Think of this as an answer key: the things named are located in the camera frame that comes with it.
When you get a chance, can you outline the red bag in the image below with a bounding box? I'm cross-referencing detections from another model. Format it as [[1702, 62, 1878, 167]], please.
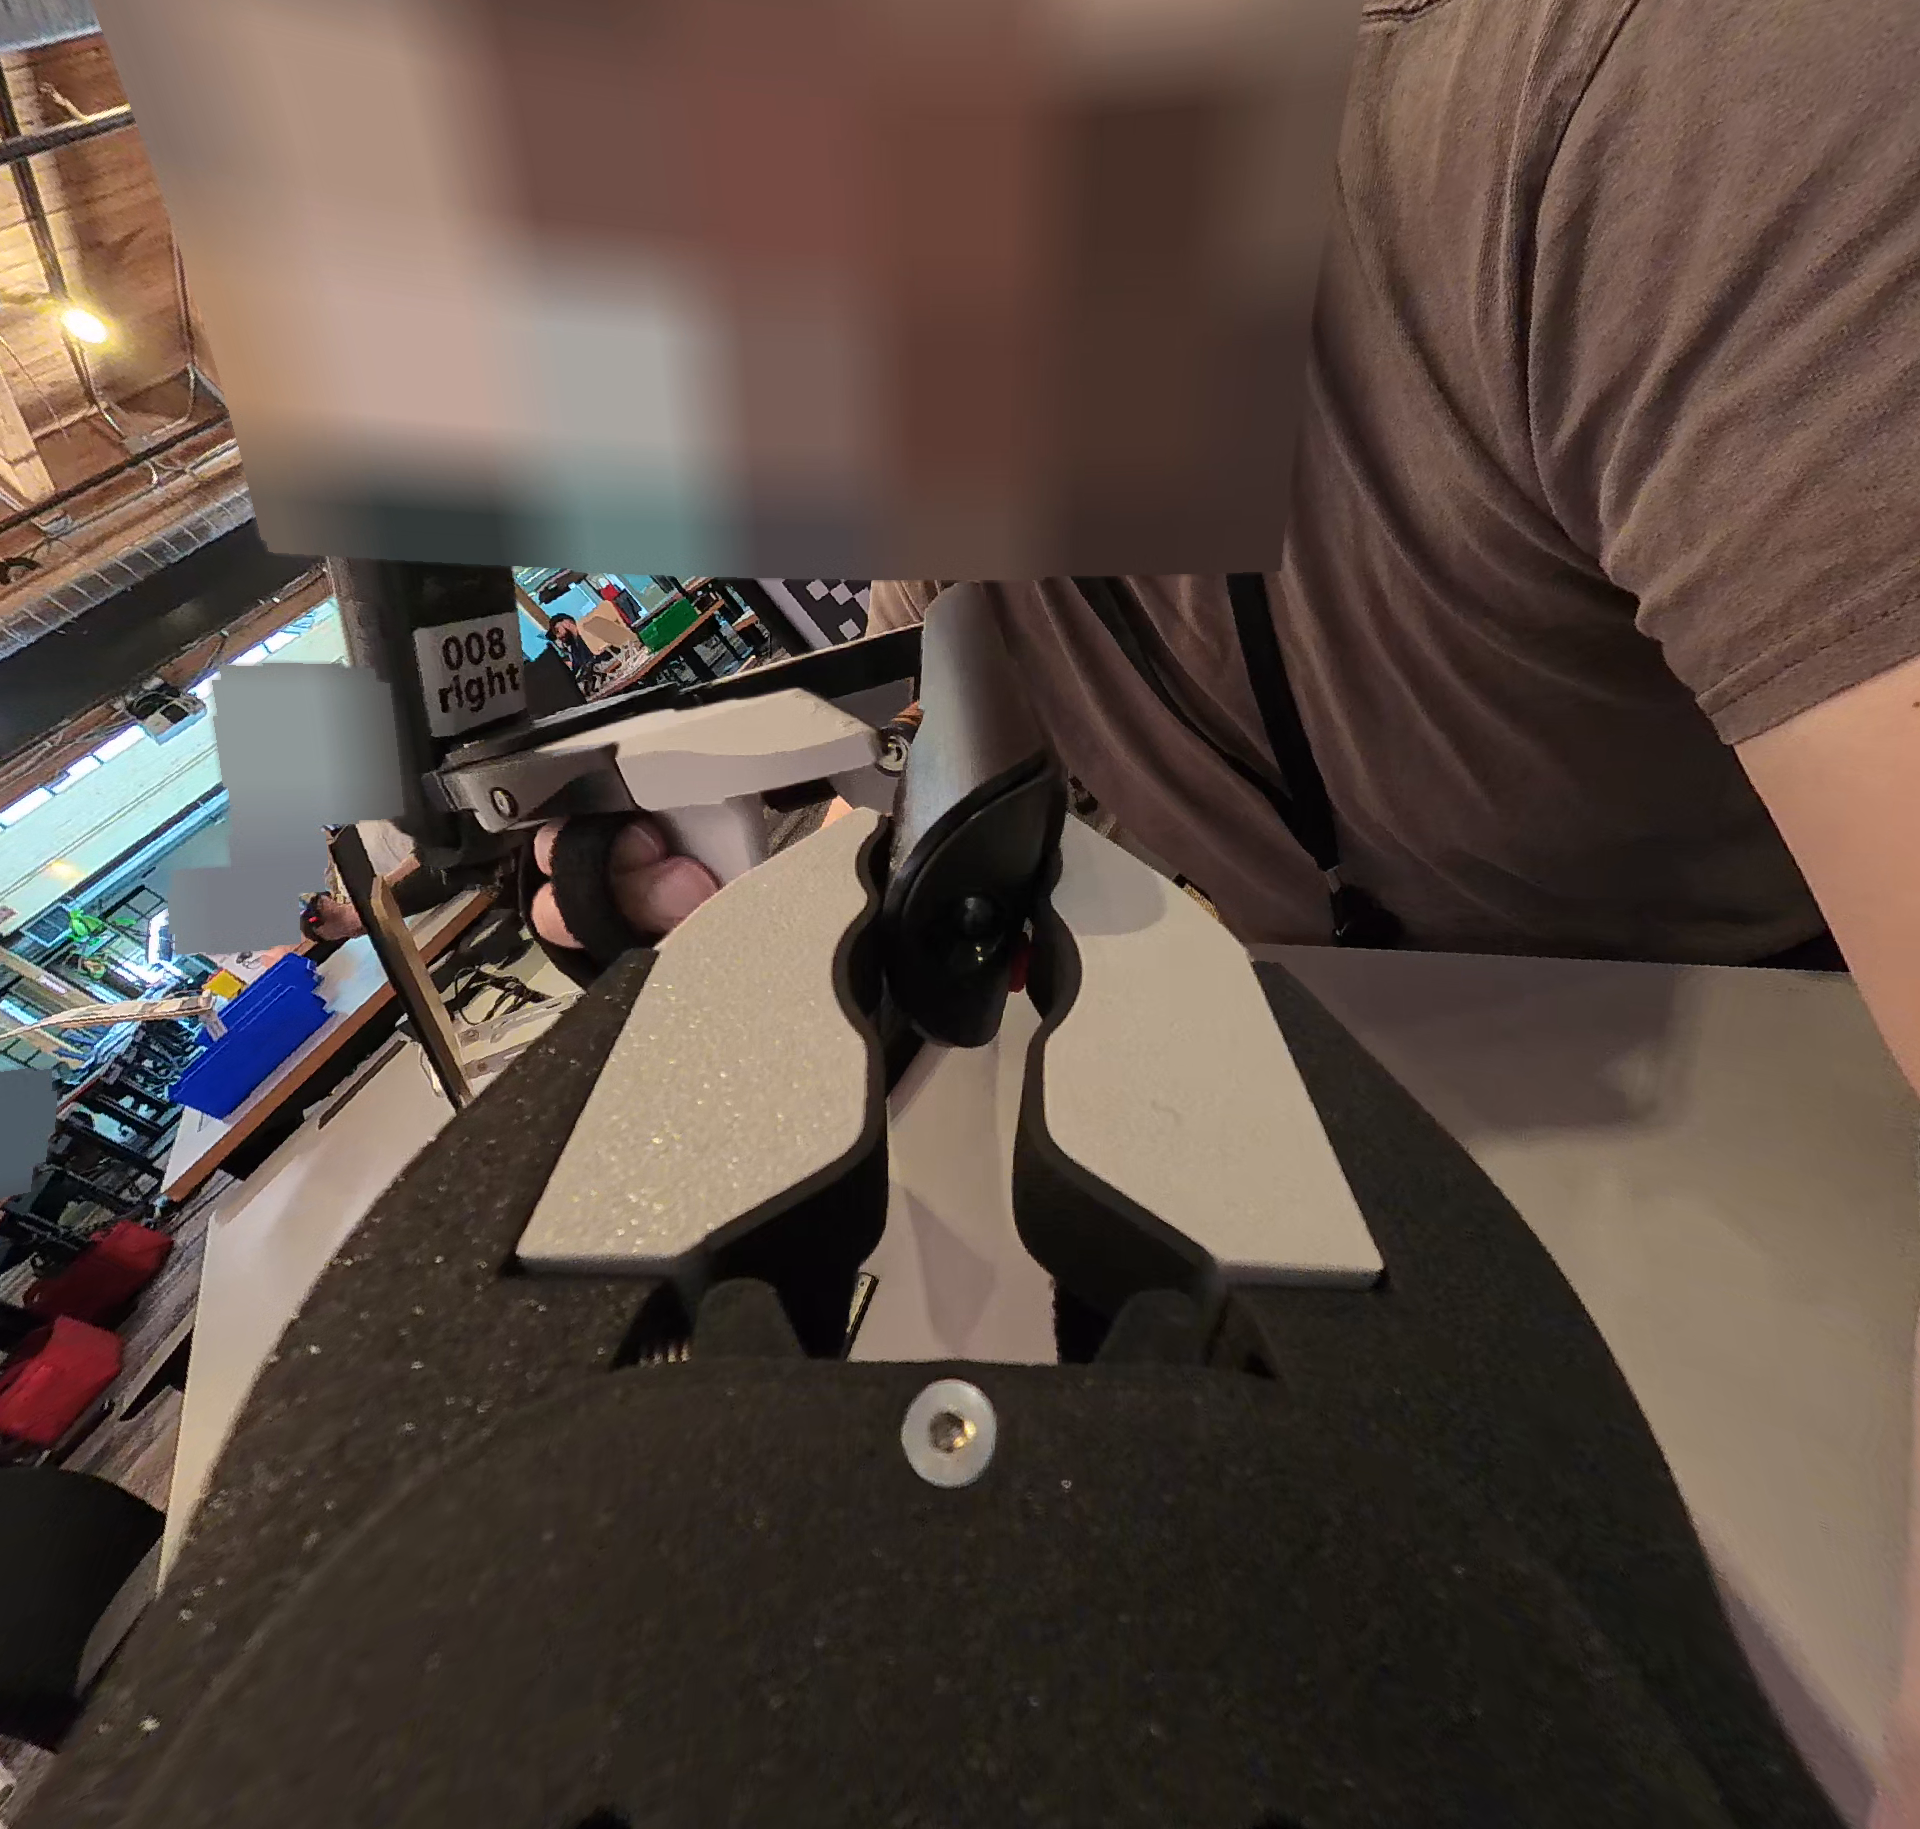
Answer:
[[0, 1320, 125, 1448], [30, 1222, 173, 1324]]

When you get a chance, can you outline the black remote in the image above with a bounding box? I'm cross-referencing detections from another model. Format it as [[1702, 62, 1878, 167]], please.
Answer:
[[877, 581, 1073, 1052]]

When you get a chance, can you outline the person's left forearm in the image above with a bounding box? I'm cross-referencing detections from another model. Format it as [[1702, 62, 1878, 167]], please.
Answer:
[[1731, 659, 1920, 1097]]

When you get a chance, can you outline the person's right hand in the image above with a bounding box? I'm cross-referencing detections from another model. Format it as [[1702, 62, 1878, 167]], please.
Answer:
[[518, 816, 722, 966]]

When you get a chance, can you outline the black lanyard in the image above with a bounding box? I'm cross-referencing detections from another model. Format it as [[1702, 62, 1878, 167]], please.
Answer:
[[1095, 578, 1404, 949]]

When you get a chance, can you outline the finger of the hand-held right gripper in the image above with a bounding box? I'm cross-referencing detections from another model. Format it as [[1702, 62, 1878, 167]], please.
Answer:
[[525, 692, 886, 756], [626, 747, 886, 816]]

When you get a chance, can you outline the metal folding stand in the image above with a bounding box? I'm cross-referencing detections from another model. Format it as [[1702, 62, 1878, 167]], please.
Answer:
[[451, 987, 580, 1086]]

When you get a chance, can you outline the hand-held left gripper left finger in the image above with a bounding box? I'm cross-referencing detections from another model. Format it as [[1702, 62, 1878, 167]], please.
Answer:
[[511, 807, 895, 1360]]

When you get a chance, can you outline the blue storage bin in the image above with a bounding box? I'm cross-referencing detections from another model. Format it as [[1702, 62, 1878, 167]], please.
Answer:
[[168, 950, 331, 1119]]

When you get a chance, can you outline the thin black framed board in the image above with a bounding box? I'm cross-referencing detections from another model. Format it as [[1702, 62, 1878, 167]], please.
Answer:
[[329, 824, 475, 1109]]

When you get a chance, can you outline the black framed marker sign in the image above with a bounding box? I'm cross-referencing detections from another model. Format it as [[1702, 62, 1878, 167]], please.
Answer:
[[683, 578, 927, 692]]

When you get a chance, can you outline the black office chair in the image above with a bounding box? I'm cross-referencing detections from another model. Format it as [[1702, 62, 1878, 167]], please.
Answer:
[[0, 1461, 165, 1753]]

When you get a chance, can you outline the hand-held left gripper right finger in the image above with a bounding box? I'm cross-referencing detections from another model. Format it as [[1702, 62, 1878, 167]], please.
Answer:
[[1017, 811, 1390, 1363]]

